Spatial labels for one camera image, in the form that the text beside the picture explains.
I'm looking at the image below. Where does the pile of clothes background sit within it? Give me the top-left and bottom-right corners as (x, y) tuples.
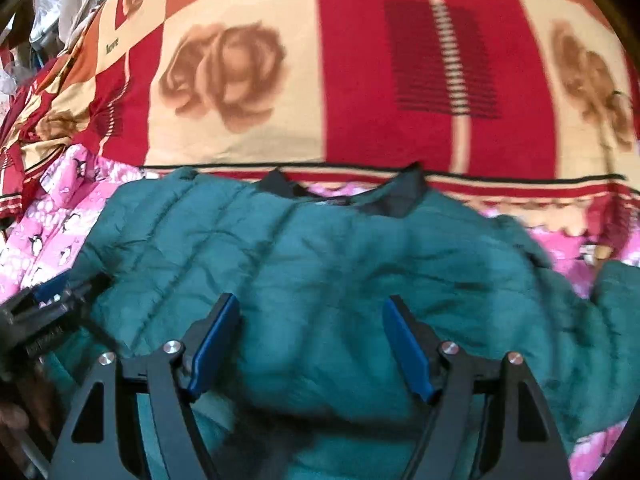
(1, 0), (104, 98)

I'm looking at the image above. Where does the pink penguin bedsheet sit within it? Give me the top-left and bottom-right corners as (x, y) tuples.
(1, 146), (627, 479)

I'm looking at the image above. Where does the red rose pattern blanket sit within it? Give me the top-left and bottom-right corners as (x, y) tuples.
(1, 0), (639, 259)

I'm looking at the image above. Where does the green quilted puffer jacket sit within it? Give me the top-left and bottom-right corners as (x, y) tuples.
(46, 168), (639, 479)

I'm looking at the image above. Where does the person's left hand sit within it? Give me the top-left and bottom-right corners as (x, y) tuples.
(0, 402), (29, 465)

